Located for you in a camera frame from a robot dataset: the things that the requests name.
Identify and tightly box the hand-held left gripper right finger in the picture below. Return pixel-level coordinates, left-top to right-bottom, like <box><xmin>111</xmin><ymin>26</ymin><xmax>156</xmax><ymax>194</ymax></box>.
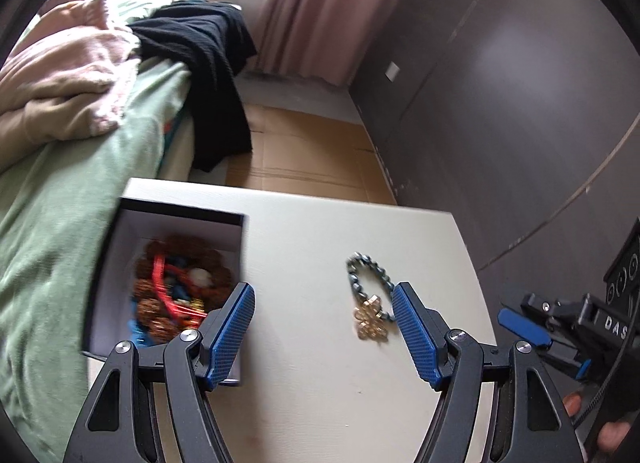
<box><xmin>391</xmin><ymin>282</ymin><xmax>588</xmax><ymax>463</ymax></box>

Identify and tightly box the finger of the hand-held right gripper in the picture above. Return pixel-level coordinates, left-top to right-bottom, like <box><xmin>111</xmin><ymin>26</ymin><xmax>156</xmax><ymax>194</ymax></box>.
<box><xmin>498</xmin><ymin>308</ymin><xmax>588</xmax><ymax>382</ymax></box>
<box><xmin>520</xmin><ymin>293</ymin><xmax>585</xmax><ymax>330</ymax></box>

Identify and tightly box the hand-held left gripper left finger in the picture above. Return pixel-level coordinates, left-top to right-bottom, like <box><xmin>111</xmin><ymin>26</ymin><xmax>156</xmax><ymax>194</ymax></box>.
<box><xmin>62</xmin><ymin>282</ymin><xmax>256</xmax><ymax>463</ymax></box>

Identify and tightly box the dark bead bracelet gold charm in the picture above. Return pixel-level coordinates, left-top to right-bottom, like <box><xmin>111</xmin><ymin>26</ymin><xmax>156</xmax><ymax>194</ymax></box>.
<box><xmin>346</xmin><ymin>252</ymin><xmax>399</xmax><ymax>342</ymax></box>

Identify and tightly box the brown seed bead bracelet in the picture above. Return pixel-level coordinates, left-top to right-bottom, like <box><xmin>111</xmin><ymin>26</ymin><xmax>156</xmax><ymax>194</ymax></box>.
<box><xmin>132</xmin><ymin>235</ymin><xmax>236</xmax><ymax>344</ymax></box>

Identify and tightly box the red cord bracelet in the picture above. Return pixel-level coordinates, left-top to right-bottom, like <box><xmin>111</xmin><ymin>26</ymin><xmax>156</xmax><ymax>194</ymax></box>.
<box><xmin>152</xmin><ymin>253</ymin><xmax>208</xmax><ymax>319</ymax></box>

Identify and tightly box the blue braided cord bracelet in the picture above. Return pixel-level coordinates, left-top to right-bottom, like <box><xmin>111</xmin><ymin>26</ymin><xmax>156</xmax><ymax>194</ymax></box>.
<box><xmin>127</xmin><ymin>255</ymin><xmax>201</xmax><ymax>349</ymax></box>

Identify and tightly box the black jewelry box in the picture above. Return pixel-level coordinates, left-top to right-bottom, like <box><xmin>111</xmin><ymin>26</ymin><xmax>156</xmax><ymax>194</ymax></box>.
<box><xmin>82</xmin><ymin>196</ymin><xmax>248</xmax><ymax>386</ymax></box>

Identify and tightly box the person's right hand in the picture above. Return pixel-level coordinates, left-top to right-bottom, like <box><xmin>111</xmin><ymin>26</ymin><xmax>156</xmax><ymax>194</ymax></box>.
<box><xmin>561</xmin><ymin>389</ymin><xmax>635</xmax><ymax>450</ymax></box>

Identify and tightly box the flat cardboard sheet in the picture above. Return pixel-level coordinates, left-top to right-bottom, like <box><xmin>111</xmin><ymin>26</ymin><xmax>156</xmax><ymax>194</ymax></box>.
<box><xmin>225</xmin><ymin>103</ymin><xmax>398</xmax><ymax>206</ymax></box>

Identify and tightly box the bed with green sheet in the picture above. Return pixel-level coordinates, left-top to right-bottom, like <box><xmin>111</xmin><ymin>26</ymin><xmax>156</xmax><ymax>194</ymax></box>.
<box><xmin>0</xmin><ymin>0</ymin><xmax>193</xmax><ymax>424</ymax></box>

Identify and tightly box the black knitted garment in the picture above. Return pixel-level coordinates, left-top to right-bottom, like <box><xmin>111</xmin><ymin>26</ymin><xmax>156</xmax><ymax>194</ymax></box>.
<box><xmin>127</xmin><ymin>0</ymin><xmax>258</xmax><ymax>174</ymax></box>

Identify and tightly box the pink fleece blanket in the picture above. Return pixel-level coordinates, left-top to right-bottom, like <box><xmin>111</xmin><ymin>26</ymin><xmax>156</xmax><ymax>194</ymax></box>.
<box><xmin>0</xmin><ymin>0</ymin><xmax>143</xmax><ymax>144</ymax></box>

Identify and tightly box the pink curtain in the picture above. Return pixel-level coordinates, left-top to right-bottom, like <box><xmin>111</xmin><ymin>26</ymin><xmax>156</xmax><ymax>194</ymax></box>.
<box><xmin>254</xmin><ymin>0</ymin><xmax>431</xmax><ymax>86</ymax></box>

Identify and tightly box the black braided cable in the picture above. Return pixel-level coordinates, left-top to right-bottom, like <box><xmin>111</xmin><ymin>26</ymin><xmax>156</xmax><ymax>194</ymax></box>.
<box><xmin>574</xmin><ymin>338</ymin><xmax>636</xmax><ymax>429</ymax></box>

